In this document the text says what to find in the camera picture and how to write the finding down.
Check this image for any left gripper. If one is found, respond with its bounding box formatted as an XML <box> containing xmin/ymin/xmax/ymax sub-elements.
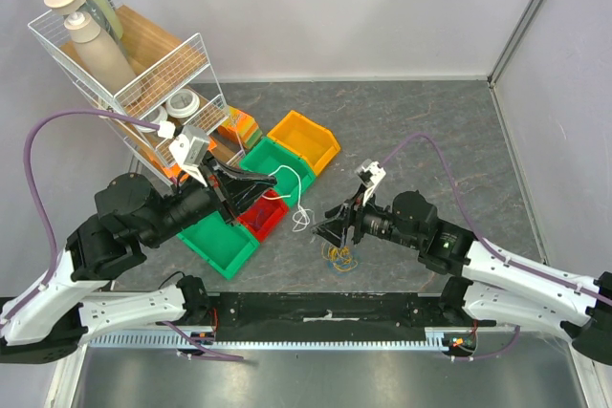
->
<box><xmin>144</xmin><ymin>150</ymin><xmax>281</xmax><ymax>248</ymax></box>

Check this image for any yellow plastic bin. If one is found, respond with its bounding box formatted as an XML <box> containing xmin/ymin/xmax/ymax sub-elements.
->
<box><xmin>268</xmin><ymin>110</ymin><xmax>341</xmax><ymax>176</ymax></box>

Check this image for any white wire shelf rack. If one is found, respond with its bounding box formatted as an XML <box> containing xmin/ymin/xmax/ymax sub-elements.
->
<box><xmin>27</xmin><ymin>0</ymin><xmax>246</xmax><ymax>203</ymax></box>

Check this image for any white lid jar right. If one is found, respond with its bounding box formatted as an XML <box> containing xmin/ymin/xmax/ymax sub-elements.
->
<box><xmin>164</xmin><ymin>89</ymin><xmax>200</xmax><ymax>119</ymax></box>

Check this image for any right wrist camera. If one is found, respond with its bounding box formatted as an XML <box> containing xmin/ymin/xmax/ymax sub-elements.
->
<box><xmin>356</xmin><ymin>159</ymin><xmax>386</xmax><ymax>205</ymax></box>

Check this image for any green bin upper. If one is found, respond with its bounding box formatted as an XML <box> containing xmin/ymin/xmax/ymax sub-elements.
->
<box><xmin>239</xmin><ymin>138</ymin><xmax>316</xmax><ymax>207</ymax></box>

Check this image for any red plastic bin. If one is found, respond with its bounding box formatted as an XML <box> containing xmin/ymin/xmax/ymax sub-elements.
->
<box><xmin>238</xmin><ymin>189</ymin><xmax>289</xmax><ymax>243</ymax></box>

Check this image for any green bottle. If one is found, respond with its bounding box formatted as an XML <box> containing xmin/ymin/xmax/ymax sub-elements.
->
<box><xmin>85</xmin><ymin>0</ymin><xmax>123</xmax><ymax>43</ymax></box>

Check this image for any wire bundle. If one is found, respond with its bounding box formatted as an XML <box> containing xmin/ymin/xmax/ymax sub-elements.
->
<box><xmin>320</xmin><ymin>241</ymin><xmax>360</xmax><ymax>273</ymax></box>

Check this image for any green bin lower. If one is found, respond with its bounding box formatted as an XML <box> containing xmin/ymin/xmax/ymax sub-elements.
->
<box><xmin>178</xmin><ymin>212</ymin><xmax>260</xmax><ymax>280</ymax></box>

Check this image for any white lid jar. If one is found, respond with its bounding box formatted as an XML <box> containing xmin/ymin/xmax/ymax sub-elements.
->
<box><xmin>164</xmin><ymin>89</ymin><xmax>200</xmax><ymax>119</ymax></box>
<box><xmin>137</xmin><ymin>106</ymin><xmax>167</xmax><ymax>133</ymax></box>

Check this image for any beige pump bottle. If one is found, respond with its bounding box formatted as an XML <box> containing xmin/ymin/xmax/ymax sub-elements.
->
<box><xmin>64</xmin><ymin>11</ymin><xmax>142</xmax><ymax>105</ymax></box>

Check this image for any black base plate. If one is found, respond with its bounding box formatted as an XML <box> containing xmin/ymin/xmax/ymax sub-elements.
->
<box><xmin>209</xmin><ymin>290</ymin><xmax>460</xmax><ymax>345</ymax></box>

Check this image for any slotted cable duct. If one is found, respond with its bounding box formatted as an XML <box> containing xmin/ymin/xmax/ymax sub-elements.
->
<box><xmin>89</xmin><ymin>329</ymin><xmax>466</xmax><ymax>352</ymax></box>

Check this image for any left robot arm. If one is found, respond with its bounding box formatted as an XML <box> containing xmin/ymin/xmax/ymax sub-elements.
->
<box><xmin>1</xmin><ymin>158</ymin><xmax>277</xmax><ymax>364</ymax></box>

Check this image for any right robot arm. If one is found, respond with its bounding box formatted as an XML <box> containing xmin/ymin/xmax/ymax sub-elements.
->
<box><xmin>312</xmin><ymin>190</ymin><xmax>611</xmax><ymax>365</ymax></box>

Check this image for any white wire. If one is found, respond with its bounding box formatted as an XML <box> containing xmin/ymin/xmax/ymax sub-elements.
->
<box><xmin>267</xmin><ymin>164</ymin><xmax>317</xmax><ymax>233</ymax></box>

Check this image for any green bin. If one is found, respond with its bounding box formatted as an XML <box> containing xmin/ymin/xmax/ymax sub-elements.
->
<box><xmin>178</xmin><ymin>212</ymin><xmax>260</xmax><ymax>280</ymax></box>
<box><xmin>239</xmin><ymin>138</ymin><xmax>316</xmax><ymax>207</ymax></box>

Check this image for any orange snack box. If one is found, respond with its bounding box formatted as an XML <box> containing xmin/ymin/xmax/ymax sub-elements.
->
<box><xmin>160</xmin><ymin>139</ymin><xmax>218</xmax><ymax>183</ymax></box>

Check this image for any white lid jar left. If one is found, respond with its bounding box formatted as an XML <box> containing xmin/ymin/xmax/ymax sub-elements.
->
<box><xmin>137</xmin><ymin>106</ymin><xmax>167</xmax><ymax>133</ymax></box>

